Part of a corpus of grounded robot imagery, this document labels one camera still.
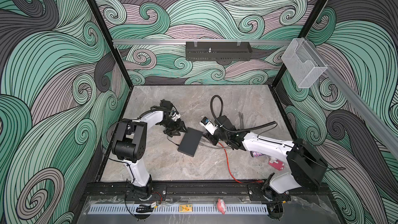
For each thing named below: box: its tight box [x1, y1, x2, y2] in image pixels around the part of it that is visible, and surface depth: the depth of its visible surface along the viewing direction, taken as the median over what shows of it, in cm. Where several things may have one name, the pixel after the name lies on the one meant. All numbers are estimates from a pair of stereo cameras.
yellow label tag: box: [178, 204, 193, 213], surface depth 70 cm
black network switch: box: [177, 127, 203, 158], surface depth 90 cm
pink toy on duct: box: [216, 197, 227, 215], surface depth 67 cm
